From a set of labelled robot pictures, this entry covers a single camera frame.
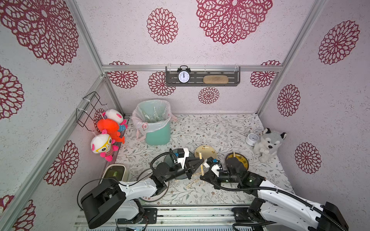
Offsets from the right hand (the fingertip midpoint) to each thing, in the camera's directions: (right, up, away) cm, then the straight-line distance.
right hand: (200, 176), depth 72 cm
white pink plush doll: (-54, +33, +22) cm, 67 cm away
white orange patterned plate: (-20, -6, -9) cm, 22 cm away
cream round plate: (+8, +8, +29) cm, 31 cm away
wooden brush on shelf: (+12, +55, +18) cm, 59 cm away
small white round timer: (+40, +17, +29) cm, 52 cm away
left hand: (+2, +7, -2) cm, 8 cm away
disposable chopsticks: (+25, +7, +23) cm, 35 cm away
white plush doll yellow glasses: (-53, +16, +8) cm, 56 cm away
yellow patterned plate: (+30, +5, +23) cm, 38 cm away
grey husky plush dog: (+42, +16, +11) cm, 46 cm away
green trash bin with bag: (-30, +30, +28) cm, 51 cm away
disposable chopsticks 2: (+1, +5, -3) cm, 6 cm away
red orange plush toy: (-53, +24, +17) cm, 60 cm away
